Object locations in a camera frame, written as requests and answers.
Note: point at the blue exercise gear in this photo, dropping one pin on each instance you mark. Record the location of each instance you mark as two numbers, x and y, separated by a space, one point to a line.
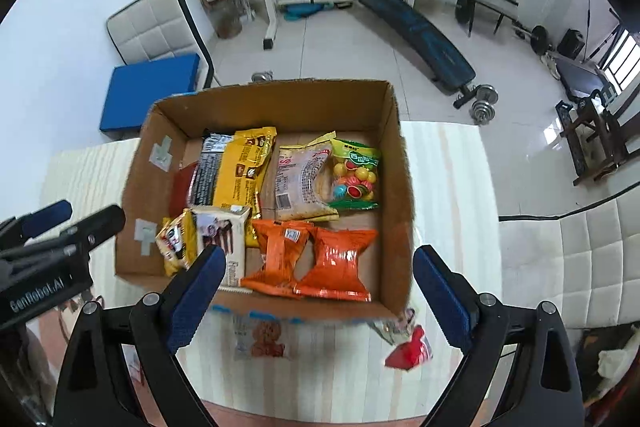
305 11

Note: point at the black metal stand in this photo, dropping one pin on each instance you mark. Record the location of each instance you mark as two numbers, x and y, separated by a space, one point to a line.
602 47

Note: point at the white padded chair black frame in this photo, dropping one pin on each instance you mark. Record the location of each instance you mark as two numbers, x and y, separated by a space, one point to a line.
150 27

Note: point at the red triangular snack packet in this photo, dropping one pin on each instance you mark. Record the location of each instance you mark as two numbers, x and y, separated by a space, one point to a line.
407 352

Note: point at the small white snack packet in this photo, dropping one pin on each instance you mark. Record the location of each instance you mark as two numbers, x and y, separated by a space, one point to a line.
395 329

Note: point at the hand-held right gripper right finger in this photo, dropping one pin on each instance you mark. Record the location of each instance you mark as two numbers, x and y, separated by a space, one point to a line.
442 292

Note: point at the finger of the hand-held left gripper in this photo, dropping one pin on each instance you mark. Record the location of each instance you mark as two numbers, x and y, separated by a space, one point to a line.
95 227
40 219

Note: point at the clear rice cracker packet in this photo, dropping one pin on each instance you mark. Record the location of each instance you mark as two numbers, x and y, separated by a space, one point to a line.
300 177

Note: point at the short barbell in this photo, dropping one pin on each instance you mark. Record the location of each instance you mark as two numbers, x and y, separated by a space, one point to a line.
539 38

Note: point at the chrome dumbbell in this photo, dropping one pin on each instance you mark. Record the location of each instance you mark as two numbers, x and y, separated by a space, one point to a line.
482 104

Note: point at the black sit-up bench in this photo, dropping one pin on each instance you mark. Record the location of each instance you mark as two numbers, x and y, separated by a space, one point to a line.
420 32

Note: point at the small metal object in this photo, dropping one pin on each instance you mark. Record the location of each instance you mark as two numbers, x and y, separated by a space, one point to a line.
261 76

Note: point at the orange snack packet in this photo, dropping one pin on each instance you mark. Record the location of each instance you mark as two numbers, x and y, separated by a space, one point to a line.
275 257
335 262

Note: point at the dark wooden chair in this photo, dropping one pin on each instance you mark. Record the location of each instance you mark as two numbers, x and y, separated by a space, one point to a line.
600 132

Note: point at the cardboard box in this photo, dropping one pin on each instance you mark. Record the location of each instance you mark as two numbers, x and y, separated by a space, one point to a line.
392 187

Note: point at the black stick snack packet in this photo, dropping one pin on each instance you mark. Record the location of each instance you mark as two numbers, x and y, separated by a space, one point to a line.
207 172

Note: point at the dark weight bench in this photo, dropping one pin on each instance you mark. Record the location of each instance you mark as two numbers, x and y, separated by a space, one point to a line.
580 79

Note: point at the dark red snack packet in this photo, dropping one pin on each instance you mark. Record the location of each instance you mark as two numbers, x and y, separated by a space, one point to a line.
181 187

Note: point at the yellow panda snack packet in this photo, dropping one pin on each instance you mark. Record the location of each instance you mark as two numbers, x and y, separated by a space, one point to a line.
175 242

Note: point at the glass jar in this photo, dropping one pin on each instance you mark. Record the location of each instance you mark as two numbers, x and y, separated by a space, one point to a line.
227 19

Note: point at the white goose plush toy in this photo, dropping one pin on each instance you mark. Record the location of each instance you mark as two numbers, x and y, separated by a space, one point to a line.
615 359

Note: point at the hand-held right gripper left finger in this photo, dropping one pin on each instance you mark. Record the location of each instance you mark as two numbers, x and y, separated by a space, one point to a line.
197 292

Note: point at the white cartoon cookie packet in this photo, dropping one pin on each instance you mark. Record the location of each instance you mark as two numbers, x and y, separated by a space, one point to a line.
262 339

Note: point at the black speaker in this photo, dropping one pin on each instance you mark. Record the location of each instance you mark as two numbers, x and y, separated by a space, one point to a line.
571 44

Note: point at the white padded chair black trim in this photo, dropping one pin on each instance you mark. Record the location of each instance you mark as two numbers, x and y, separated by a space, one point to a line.
575 267

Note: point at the green candy ball packet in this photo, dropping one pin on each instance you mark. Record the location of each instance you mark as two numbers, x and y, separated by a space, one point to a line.
355 177

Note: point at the white chocolate stick box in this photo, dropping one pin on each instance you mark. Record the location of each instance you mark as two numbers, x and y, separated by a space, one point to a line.
225 237

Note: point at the blue cushion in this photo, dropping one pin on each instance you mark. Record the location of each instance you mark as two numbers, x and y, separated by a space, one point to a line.
150 94

